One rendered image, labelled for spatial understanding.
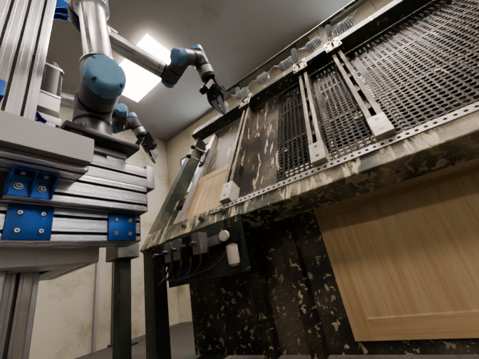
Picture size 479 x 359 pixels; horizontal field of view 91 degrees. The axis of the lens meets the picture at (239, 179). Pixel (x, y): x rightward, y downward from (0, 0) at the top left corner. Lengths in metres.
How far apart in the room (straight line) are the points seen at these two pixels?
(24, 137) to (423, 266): 1.22
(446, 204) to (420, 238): 0.15
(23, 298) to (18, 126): 0.50
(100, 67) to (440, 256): 1.27
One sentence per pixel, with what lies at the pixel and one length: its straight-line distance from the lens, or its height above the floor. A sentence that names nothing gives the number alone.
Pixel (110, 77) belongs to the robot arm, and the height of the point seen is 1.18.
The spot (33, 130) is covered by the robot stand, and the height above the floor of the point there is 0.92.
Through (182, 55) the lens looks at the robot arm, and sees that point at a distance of 1.22.
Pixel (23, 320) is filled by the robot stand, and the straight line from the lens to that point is 0.96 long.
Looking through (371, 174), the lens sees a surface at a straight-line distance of 0.91.
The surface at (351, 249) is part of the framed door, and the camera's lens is 1.12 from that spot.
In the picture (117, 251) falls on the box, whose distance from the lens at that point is 1.37.
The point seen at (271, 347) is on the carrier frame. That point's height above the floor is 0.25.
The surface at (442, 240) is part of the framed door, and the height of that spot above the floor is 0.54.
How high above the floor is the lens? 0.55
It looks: 22 degrees up
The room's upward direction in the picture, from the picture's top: 11 degrees counter-clockwise
